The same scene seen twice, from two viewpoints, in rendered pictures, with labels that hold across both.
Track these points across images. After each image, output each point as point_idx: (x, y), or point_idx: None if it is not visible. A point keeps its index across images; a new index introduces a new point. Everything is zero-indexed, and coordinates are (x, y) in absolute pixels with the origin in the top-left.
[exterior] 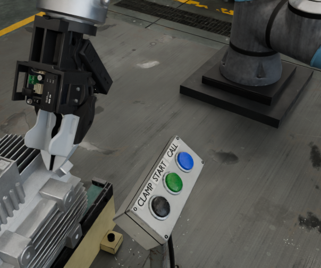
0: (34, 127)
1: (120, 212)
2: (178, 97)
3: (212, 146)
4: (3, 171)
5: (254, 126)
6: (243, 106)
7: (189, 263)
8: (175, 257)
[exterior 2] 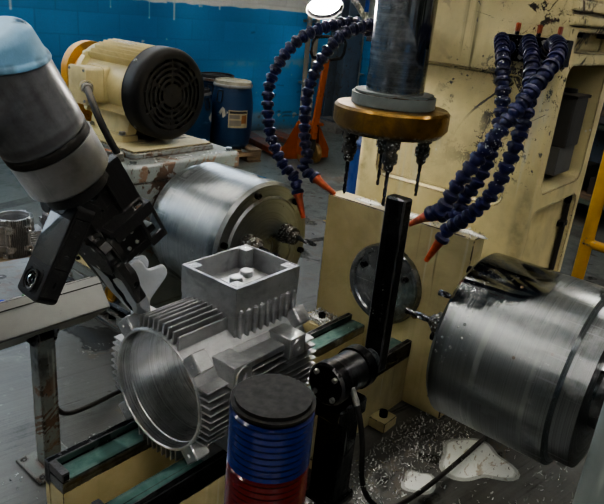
0: (151, 267)
1: (102, 295)
2: None
3: None
4: (195, 260)
5: None
6: None
7: (3, 462)
8: (12, 473)
